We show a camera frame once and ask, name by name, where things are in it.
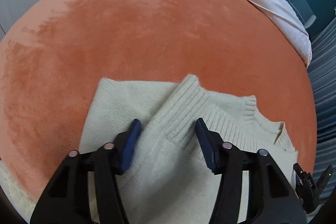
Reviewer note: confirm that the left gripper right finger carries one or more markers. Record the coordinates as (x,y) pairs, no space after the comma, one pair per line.
(271,199)

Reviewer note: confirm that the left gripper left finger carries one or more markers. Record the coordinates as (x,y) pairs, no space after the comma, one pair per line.
(65,199)

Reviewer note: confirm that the cream knitted sweater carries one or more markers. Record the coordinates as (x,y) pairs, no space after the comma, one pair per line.
(168,181)

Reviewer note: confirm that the cream fluffy rug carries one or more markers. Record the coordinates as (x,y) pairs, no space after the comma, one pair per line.
(19,198)

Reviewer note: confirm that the grey blue curtain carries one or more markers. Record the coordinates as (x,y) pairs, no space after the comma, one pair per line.
(321,72)

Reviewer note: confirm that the orange plush bed blanket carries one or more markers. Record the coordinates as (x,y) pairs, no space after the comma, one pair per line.
(53,57)

